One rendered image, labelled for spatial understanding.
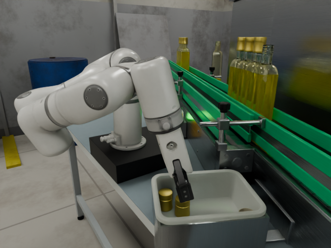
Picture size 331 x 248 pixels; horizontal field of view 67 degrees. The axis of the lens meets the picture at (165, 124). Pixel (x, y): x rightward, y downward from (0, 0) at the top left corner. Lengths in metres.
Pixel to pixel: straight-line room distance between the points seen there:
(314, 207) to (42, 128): 0.58
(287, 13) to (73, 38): 2.94
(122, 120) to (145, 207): 0.29
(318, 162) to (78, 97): 0.45
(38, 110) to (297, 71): 0.72
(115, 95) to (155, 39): 3.42
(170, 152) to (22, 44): 3.09
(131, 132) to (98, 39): 2.90
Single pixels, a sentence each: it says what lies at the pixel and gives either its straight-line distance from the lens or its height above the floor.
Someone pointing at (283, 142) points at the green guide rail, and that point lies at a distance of 0.61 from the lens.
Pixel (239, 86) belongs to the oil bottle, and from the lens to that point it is 0.85.
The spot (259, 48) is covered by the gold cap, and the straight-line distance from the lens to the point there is 0.79.
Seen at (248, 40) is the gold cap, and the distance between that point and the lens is 0.85.
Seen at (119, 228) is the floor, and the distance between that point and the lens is 1.76.
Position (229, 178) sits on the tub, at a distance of 0.67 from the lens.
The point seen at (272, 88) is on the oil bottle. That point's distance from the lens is 0.75.
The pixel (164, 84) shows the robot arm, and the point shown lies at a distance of 0.45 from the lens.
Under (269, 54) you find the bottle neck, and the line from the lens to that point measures 0.75.
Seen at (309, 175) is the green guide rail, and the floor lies 0.91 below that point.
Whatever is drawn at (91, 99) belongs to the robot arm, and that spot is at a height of 1.06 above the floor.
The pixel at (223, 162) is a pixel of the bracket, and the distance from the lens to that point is 0.68.
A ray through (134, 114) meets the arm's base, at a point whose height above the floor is 0.93.
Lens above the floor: 1.16
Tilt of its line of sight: 19 degrees down
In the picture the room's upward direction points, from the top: straight up
